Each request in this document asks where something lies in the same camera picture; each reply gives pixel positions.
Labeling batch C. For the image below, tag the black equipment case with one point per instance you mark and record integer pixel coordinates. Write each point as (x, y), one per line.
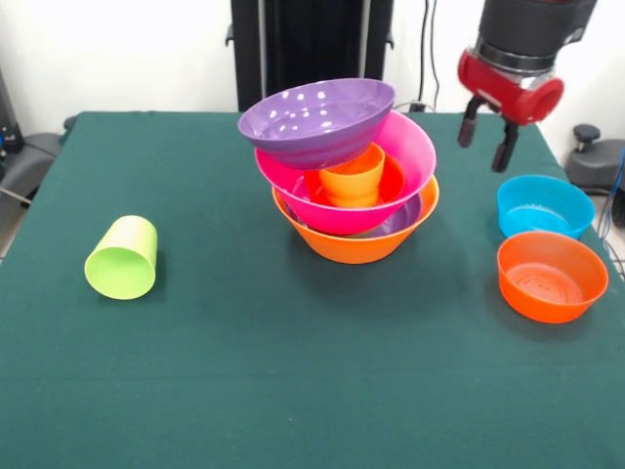
(9, 112)

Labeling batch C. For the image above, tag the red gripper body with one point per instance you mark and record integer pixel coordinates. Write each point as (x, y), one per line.
(508, 93)

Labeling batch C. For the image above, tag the small blue bowl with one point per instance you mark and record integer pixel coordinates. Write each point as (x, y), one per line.
(542, 215)

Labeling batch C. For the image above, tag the dark green tablecloth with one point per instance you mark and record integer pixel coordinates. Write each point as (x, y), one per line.
(195, 366)

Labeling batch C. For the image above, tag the small black plug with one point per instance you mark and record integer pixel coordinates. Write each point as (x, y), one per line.
(416, 106)

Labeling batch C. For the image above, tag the small red bowl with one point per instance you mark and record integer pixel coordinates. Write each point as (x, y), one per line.
(552, 298)
(393, 181)

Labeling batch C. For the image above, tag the large pink bowl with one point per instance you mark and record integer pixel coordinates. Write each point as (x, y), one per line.
(415, 146)

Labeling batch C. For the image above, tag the green cup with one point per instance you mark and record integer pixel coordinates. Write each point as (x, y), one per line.
(119, 273)

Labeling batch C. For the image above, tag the orange cup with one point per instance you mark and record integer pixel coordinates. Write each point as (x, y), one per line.
(351, 185)

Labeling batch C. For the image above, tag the grey floor stand base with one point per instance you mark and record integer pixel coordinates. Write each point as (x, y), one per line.
(595, 166)
(29, 161)

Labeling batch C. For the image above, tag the large orange bowl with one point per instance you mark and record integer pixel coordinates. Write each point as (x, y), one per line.
(351, 249)

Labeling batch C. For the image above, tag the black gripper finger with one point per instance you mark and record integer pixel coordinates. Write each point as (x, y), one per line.
(468, 127)
(503, 149)

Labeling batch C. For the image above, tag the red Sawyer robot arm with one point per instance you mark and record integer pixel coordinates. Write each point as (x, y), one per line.
(527, 29)

